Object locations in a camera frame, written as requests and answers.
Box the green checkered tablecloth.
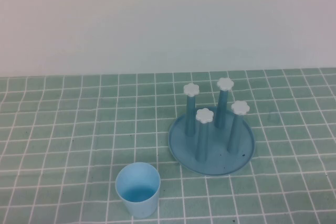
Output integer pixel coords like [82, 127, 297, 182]
[0, 68, 336, 224]

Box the light blue plastic cup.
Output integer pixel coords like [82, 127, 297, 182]
[115, 162, 161, 219]

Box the blue cup stand with pegs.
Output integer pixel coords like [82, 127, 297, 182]
[168, 77, 256, 177]

